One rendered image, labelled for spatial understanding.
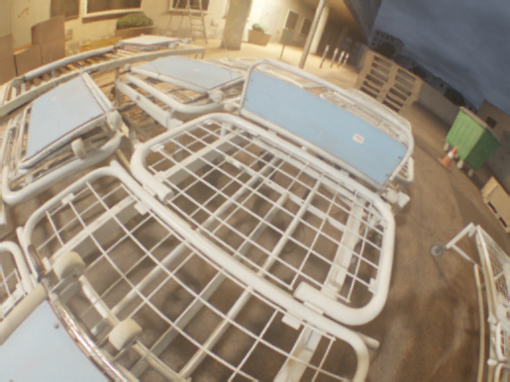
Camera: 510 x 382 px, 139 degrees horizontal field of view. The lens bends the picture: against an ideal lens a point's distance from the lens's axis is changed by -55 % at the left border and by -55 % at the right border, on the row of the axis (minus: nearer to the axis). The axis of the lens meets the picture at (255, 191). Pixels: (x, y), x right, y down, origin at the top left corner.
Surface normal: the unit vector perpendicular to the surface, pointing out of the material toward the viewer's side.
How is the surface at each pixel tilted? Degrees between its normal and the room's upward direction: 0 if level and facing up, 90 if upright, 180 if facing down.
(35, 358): 4
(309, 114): 90
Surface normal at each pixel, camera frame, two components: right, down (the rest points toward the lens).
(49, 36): 0.88, 0.44
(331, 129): -0.52, 0.52
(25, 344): 0.29, -0.64
